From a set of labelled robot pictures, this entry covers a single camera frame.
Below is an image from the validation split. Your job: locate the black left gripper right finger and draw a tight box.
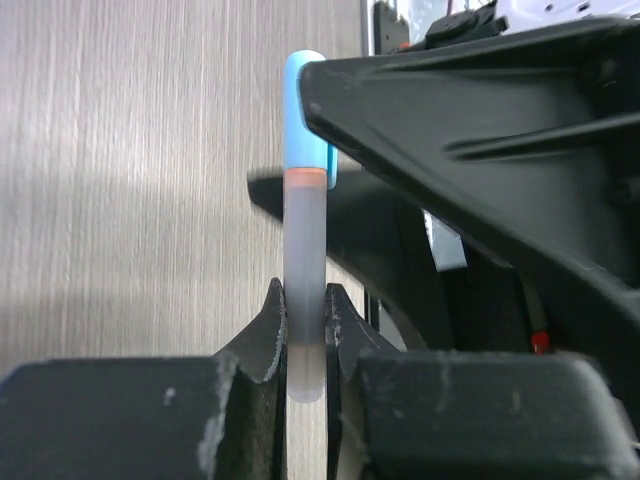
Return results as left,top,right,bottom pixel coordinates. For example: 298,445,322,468
325,284,639,479

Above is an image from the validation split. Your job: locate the blue capped glue stick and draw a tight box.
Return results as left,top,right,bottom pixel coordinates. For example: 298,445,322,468
282,50,337,403

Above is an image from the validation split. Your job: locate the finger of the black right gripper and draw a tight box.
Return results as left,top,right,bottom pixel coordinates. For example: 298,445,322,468
299,17,639,410
247,172,531,354

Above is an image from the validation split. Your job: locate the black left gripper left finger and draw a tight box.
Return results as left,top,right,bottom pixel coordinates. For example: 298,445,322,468
1,280,286,479

